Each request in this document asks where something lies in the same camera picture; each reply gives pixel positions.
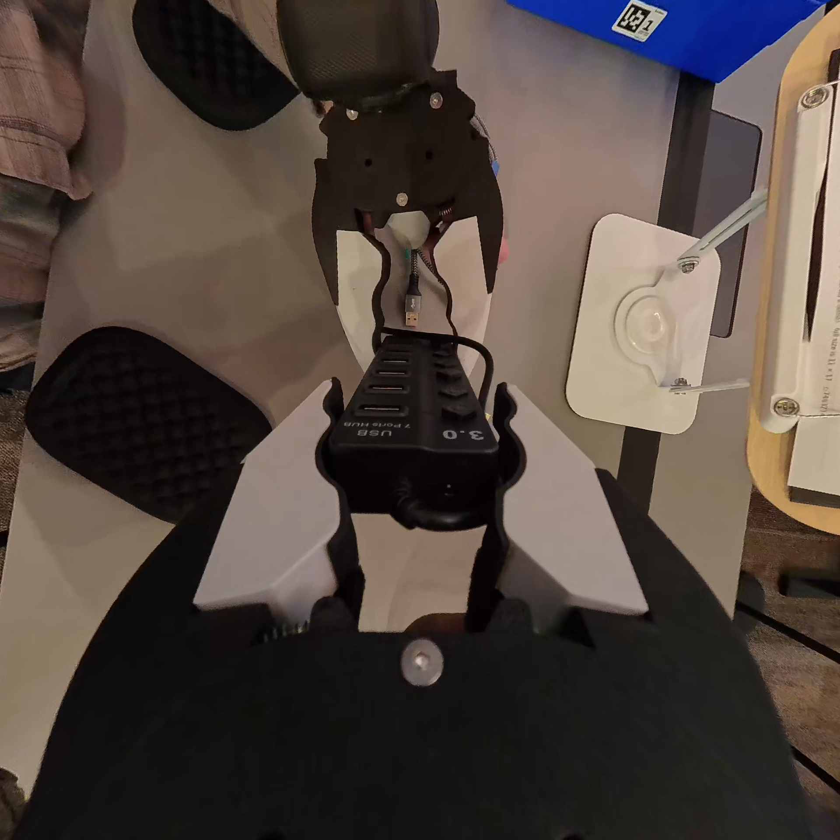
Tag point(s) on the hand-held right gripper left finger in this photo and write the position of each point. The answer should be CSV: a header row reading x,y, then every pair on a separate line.
x,y
269,525

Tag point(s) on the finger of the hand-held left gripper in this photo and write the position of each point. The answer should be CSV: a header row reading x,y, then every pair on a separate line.
x,y
361,295
466,282

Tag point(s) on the blue plastic bin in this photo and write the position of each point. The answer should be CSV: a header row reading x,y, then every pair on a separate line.
x,y
709,33

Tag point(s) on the black wrist rest pad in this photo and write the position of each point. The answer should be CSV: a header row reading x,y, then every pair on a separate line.
x,y
151,420
210,59

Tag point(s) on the black usb hub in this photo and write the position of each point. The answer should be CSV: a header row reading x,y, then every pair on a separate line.
x,y
414,407

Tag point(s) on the instruction sheet on stand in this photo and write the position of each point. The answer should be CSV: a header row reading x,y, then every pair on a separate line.
x,y
775,328

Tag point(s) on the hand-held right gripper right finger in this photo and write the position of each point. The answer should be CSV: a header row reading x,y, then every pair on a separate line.
x,y
571,538

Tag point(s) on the white stand base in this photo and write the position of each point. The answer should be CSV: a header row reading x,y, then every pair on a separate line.
x,y
643,328

